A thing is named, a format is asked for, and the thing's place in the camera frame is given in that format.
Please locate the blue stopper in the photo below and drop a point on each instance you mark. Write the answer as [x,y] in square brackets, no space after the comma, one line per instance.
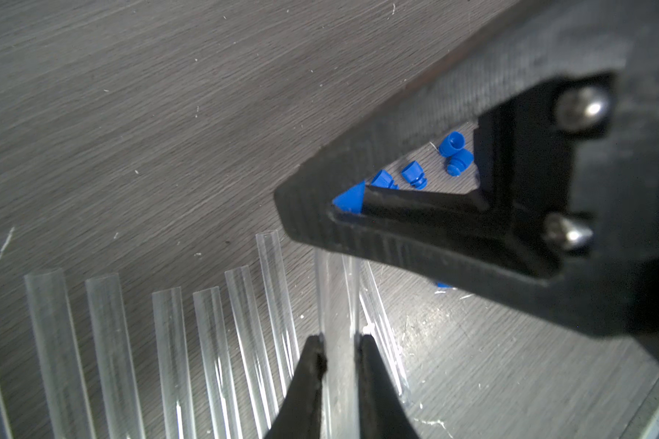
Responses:
[458,163]
[352,200]

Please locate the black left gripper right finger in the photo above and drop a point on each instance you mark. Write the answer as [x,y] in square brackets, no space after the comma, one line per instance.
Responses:
[381,413]

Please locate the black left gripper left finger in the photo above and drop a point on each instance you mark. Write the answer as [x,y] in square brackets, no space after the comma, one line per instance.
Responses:
[300,414]

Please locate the test tube with blue stopper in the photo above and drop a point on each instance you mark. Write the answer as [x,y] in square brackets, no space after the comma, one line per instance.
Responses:
[114,357]
[279,305]
[217,364]
[258,374]
[174,367]
[337,289]

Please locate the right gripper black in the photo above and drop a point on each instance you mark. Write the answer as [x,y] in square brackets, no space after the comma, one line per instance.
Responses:
[523,166]

